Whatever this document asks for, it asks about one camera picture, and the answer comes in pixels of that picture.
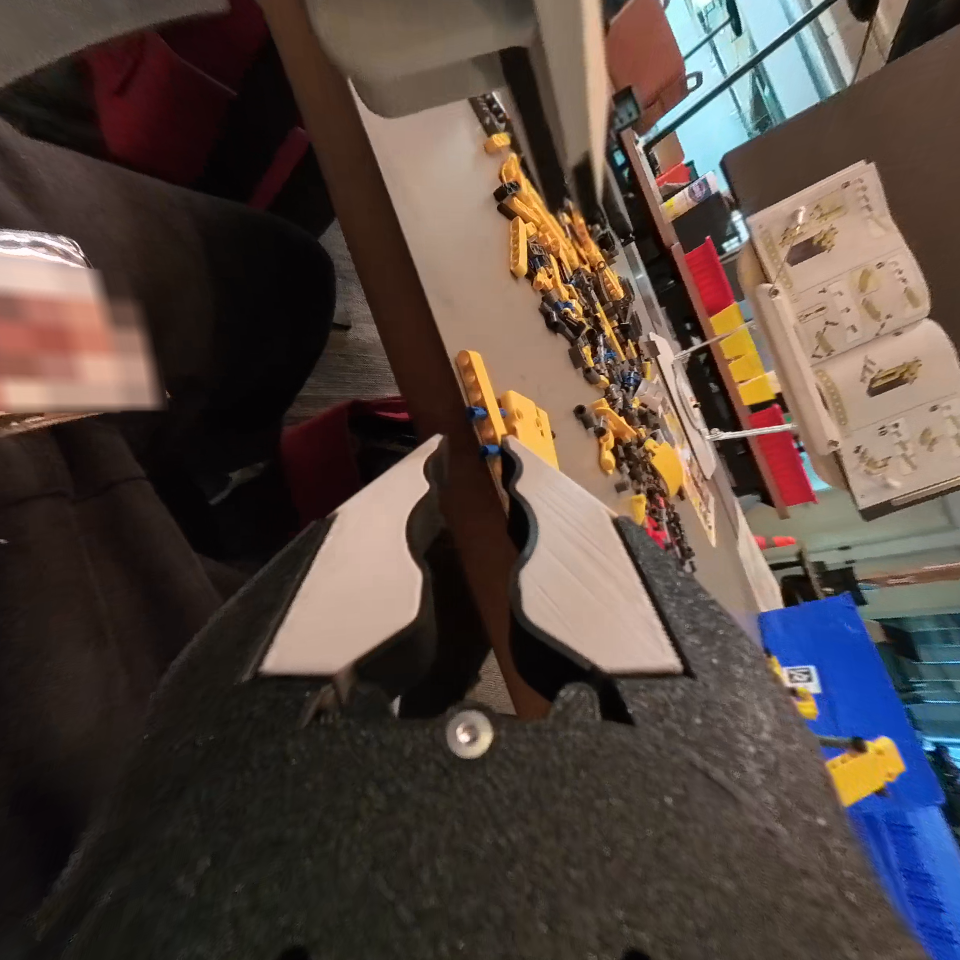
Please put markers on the red and yellow parts bins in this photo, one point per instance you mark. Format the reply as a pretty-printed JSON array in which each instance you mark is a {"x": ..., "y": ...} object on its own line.
[{"x": 784, "y": 457}]

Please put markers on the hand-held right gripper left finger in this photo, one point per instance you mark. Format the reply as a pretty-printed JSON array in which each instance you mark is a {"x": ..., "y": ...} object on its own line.
[{"x": 352, "y": 570}]

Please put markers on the white sticker sheet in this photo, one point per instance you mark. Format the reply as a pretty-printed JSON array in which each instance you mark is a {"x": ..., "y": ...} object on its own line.
[{"x": 679, "y": 390}]

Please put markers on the blue storage bin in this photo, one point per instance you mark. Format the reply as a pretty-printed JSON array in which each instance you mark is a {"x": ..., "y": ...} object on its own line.
[{"x": 840, "y": 645}]

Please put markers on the yellow toy panel block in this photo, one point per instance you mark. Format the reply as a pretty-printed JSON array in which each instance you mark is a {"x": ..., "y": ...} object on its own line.
[{"x": 529, "y": 420}]

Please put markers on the yellow toy building beam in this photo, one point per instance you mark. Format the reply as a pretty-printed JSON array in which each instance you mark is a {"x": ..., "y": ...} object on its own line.
[{"x": 480, "y": 382}]

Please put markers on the red backpack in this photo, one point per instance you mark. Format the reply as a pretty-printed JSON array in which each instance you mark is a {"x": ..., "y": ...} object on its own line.
[{"x": 322, "y": 457}]

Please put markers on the white labelled bottle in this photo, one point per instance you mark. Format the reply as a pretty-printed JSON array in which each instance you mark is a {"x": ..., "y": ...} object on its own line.
[{"x": 694, "y": 196}]

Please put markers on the building instruction booklet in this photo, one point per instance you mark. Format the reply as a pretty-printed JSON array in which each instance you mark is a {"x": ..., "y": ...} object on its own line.
[{"x": 862, "y": 352}]

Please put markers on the yellow toy brick assembly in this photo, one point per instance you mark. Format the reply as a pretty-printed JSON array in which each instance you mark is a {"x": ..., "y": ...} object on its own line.
[{"x": 862, "y": 769}]

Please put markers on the pile of toy building pieces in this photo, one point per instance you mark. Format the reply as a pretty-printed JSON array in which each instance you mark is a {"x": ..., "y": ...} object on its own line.
[{"x": 570, "y": 247}]

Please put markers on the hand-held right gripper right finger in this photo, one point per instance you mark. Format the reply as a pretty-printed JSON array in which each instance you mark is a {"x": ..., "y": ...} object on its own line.
[{"x": 592, "y": 577}]

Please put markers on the brown bag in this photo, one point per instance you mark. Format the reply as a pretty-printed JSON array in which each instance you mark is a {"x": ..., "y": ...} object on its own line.
[{"x": 645, "y": 60}]

